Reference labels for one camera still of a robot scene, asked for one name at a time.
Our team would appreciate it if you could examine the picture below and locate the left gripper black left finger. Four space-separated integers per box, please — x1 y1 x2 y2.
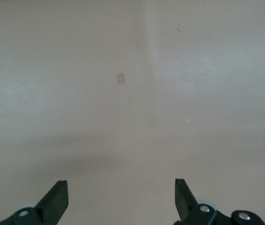
0 180 69 225

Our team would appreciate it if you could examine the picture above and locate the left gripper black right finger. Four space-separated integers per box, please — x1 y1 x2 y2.
174 178 265 225

